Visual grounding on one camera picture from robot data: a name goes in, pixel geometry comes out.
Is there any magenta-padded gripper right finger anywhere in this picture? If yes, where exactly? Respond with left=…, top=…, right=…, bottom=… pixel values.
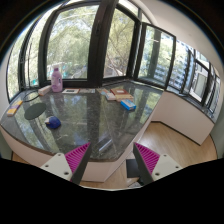
left=132, top=142, right=184, bottom=185

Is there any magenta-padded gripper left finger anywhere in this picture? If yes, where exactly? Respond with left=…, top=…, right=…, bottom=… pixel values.
left=40, top=142, right=93, bottom=185

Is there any blue and white computer mouse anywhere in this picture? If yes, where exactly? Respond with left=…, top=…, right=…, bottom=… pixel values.
left=44, top=115, right=62, bottom=130

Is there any dark round mouse pad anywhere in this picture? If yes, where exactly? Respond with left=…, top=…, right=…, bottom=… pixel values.
left=23, top=102, right=48, bottom=121

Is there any beige flat box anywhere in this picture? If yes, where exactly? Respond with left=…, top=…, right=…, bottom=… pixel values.
left=114, top=93, right=135, bottom=103

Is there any white card with dark print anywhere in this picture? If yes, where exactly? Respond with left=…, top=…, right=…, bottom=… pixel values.
left=61, top=87, right=81, bottom=95

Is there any grey flat booklet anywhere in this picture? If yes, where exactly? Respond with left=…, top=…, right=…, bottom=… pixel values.
left=79, top=87, right=97, bottom=95

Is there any white slim box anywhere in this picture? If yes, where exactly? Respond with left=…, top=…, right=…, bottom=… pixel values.
left=105, top=92, right=117, bottom=102

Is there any colourful slim box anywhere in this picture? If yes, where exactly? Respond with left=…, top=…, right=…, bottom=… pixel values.
left=96, top=87, right=110, bottom=96

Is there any red flat box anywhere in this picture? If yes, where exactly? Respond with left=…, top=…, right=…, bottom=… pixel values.
left=110, top=87, right=130, bottom=96

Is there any white and orange carton box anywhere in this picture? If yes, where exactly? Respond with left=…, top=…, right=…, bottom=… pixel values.
left=37, top=85, right=53, bottom=97

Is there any yellow and purple flat box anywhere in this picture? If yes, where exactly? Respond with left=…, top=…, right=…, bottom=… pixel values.
left=6, top=99, right=24, bottom=118

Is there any purple detergent bottle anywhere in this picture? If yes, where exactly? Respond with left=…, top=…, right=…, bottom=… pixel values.
left=50, top=65, right=64, bottom=94

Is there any black cable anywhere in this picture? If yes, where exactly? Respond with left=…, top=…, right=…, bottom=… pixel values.
left=22, top=89, right=42, bottom=103

